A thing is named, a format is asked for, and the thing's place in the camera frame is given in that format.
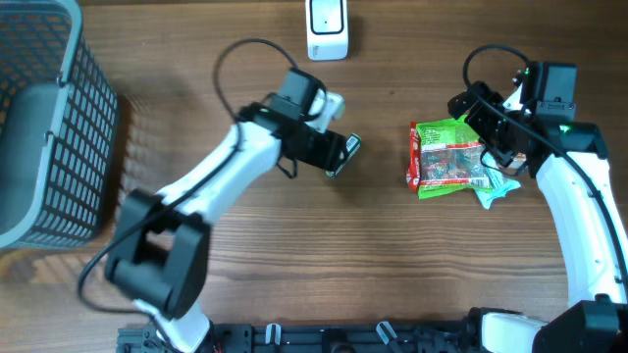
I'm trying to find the left camera cable black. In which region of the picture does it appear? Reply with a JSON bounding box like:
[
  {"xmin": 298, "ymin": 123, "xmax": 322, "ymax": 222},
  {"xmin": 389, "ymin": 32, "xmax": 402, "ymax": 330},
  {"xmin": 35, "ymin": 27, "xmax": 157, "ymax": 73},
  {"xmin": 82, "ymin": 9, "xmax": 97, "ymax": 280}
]
[{"xmin": 76, "ymin": 38, "xmax": 299, "ymax": 315}]

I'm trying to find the green snack bag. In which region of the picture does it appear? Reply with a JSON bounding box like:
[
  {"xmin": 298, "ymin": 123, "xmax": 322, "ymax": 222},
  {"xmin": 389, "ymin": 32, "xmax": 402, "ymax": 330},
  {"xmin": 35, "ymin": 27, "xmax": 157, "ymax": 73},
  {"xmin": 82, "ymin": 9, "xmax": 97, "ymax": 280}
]
[{"xmin": 416, "ymin": 119, "xmax": 493, "ymax": 199}]

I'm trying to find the red snack packet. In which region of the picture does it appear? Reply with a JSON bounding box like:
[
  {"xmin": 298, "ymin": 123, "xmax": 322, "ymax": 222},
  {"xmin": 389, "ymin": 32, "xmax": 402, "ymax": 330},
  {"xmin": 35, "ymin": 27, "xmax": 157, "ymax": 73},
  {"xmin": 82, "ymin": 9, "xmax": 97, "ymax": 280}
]
[{"xmin": 406, "ymin": 122, "xmax": 421, "ymax": 192}]

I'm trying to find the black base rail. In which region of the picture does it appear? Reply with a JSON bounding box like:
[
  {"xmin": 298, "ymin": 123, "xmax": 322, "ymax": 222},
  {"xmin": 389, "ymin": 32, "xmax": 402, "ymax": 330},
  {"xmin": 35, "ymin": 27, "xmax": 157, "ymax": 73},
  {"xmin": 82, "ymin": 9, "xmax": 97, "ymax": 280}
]
[{"xmin": 116, "ymin": 321, "xmax": 482, "ymax": 353}]

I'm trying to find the grey plastic shopping basket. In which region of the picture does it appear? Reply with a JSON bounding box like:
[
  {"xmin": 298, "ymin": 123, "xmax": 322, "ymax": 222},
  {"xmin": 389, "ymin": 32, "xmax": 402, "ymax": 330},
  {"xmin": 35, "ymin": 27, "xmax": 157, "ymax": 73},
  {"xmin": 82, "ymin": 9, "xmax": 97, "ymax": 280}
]
[{"xmin": 1, "ymin": 1, "xmax": 120, "ymax": 249}]

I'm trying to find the small green box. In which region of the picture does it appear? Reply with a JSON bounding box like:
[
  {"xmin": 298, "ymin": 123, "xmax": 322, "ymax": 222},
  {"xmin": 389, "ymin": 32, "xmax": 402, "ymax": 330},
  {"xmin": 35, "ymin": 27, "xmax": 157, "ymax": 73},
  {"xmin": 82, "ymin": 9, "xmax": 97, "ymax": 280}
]
[{"xmin": 326, "ymin": 133, "xmax": 362, "ymax": 178}]

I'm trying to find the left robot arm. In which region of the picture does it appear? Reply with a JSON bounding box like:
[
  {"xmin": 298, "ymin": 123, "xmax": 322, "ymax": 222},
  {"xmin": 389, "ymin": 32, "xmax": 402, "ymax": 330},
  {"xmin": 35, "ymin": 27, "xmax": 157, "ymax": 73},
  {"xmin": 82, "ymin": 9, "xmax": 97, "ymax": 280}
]
[{"xmin": 104, "ymin": 93, "xmax": 349, "ymax": 352}]

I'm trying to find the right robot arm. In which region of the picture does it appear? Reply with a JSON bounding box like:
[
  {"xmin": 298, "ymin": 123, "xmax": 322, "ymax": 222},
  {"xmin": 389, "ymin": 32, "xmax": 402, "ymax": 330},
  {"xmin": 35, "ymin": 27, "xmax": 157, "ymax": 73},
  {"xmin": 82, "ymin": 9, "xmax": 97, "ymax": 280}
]
[{"xmin": 447, "ymin": 78, "xmax": 627, "ymax": 352}]

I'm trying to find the right camera cable black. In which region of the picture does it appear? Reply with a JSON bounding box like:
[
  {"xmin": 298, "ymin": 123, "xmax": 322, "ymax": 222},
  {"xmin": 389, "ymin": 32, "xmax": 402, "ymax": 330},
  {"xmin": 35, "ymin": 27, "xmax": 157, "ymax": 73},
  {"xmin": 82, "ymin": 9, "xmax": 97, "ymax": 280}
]
[{"xmin": 462, "ymin": 44, "xmax": 627, "ymax": 303}]

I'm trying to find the camera cable black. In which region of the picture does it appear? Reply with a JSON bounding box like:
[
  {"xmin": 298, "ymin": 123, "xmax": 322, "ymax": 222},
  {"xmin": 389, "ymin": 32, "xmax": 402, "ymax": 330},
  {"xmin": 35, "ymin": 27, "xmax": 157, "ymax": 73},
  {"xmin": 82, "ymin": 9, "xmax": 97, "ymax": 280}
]
[
  {"xmin": 462, "ymin": 44, "xmax": 627, "ymax": 303},
  {"xmin": 76, "ymin": 38, "xmax": 299, "ymax": 315}
]

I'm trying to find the teal wet wipes packet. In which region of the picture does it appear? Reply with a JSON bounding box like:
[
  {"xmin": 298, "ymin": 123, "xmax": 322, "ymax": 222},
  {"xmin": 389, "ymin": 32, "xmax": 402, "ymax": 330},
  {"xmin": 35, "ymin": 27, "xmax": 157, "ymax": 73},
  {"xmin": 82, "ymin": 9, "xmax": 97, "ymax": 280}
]
[{"xmin": 473, "ymin": 167, "xmax": 521, "ymax": 210}]

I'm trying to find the white barcode scanner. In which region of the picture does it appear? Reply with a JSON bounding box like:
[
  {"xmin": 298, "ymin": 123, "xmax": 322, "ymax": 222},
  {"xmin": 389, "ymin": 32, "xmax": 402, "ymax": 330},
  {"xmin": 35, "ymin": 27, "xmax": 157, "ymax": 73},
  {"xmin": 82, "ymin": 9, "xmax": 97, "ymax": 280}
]
[{"xmin": 305, "ymin": 0, "xmax": 349, "ymax": 61}]

